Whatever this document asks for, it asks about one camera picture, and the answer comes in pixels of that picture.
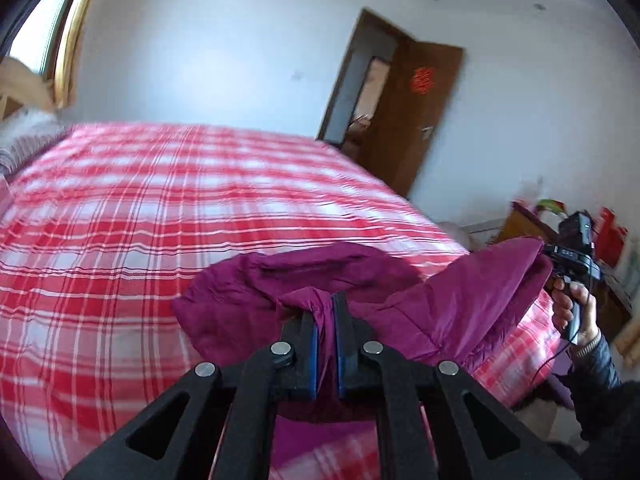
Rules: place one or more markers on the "striped pillow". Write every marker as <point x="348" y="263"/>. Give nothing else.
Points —
<point x="30" y="147"/>

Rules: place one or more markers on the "narrow yellow patterned curtain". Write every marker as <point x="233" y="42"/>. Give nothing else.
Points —
<point x="75" y="45"/>

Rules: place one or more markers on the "red paper door decoration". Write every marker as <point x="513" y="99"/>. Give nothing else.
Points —
<point x="421" y="81"/>

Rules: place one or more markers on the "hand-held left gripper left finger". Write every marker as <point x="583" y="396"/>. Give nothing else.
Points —
<point x="313" y="360"/>

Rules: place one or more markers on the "person's right forearm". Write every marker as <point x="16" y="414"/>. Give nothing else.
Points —
<point x="600" y="385"/>

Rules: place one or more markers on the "bed with red plaid sheet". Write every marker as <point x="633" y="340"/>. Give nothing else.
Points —
<point x="150" y="235"/>

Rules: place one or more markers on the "magenta puffer jacket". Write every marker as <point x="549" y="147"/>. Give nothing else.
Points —
<point x="450" y="300"/>

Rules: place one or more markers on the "red boxes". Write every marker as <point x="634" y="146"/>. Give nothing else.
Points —
<point x="611" y="235"/>

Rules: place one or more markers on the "wooden round headboard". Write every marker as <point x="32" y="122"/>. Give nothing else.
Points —
<point x="25" y="85"/>

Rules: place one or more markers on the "window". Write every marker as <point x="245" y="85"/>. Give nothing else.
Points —
<point x="42" y="20"/>

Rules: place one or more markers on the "brown wooden door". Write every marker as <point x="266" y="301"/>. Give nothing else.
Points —
<point x="405" y="135"/>

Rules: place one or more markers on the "person's right hand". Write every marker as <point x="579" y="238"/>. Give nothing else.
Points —
<point x="590" y="315"/>

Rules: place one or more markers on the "brown door frame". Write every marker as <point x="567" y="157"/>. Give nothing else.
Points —
<point x="340" y="85"/>

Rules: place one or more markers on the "wooden cabinet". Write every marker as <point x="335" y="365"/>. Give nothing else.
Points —
<point x="612" y="300"/>

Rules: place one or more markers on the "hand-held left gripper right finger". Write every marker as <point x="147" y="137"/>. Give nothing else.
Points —
<point x="341" y="360"/>

